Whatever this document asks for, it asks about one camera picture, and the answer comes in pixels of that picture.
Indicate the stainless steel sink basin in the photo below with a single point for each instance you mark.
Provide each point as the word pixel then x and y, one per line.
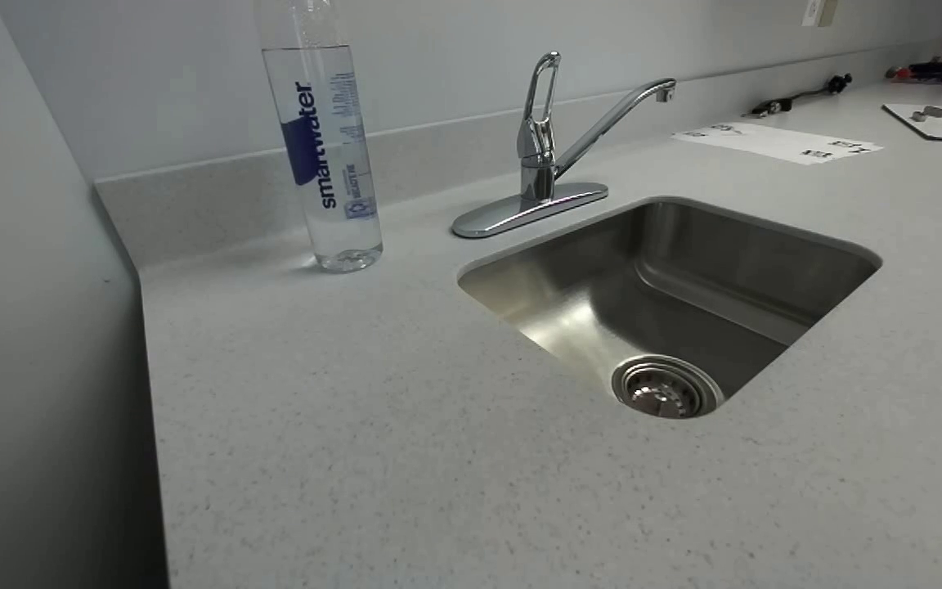
pixel 720 288

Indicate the chrome faucet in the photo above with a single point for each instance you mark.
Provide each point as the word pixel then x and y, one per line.
pixel 539 164

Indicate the clear smartwater bottle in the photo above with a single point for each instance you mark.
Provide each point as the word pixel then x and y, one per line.
pixel 316 98

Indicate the metal sink drain strainer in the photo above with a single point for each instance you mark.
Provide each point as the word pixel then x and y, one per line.
pixel 665 389

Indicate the black tool on counter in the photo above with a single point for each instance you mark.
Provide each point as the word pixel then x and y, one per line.
pixel 785 102

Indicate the wall outlet plate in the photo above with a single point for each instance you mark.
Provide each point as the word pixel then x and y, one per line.
pixel 818 12

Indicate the white paper sheet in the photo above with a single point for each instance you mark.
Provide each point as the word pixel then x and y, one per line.
pixel 780 143

